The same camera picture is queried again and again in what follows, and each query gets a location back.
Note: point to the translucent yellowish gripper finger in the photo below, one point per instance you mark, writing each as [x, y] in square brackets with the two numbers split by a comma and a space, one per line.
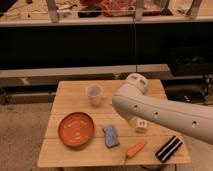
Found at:
[132, 122]

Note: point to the orange ceramic bowl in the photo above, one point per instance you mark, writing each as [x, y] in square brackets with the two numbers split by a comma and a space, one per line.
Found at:
[76, 129]

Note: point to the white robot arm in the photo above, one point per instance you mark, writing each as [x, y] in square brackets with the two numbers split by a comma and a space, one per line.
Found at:
[131, 100]

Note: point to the white tube bottle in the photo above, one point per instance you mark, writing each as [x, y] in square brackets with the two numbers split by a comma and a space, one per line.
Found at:
[141, 125]

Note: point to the blue sponge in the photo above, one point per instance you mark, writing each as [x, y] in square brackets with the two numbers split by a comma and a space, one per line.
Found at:
[111, 137]

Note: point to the orange carrot toy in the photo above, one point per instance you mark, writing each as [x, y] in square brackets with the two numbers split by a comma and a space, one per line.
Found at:
[133, 150]

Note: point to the black white striped eraser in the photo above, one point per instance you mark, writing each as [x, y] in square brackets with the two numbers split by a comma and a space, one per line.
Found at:
[168, 149]

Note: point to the clear plastic cup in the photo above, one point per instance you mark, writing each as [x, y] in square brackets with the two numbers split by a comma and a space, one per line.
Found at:
[94, 93]

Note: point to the wooden table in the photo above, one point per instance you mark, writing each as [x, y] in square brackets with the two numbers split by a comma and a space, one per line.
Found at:
[71, 97]

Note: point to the red object on shelf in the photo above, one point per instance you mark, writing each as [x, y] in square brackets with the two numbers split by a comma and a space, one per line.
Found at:
[116, 8]

